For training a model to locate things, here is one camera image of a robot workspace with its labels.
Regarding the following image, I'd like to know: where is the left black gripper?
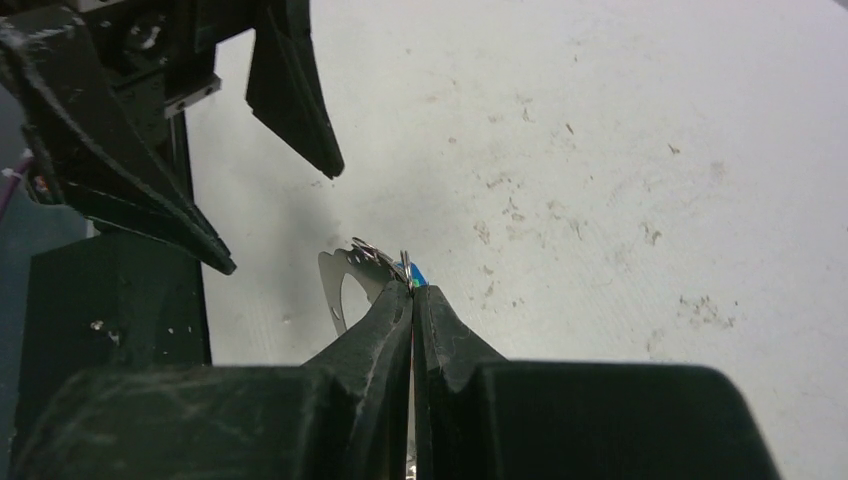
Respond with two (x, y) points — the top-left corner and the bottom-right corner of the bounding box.
(1, 0), (345, 275)

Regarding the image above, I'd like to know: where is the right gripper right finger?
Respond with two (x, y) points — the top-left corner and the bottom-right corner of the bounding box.
(413, 286), (779, 479)

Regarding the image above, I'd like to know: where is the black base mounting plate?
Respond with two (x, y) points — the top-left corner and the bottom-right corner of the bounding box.
(13, 230), (211, 445)

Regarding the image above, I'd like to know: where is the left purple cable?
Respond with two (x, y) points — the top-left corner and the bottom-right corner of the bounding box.
(0, 148), (34, 223)

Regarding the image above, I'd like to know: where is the key with blue tag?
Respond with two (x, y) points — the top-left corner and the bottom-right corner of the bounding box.
(410, 263), (428, 288)

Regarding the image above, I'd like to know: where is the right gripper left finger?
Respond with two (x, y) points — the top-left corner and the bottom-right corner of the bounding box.
(13, 281), (412, 479)

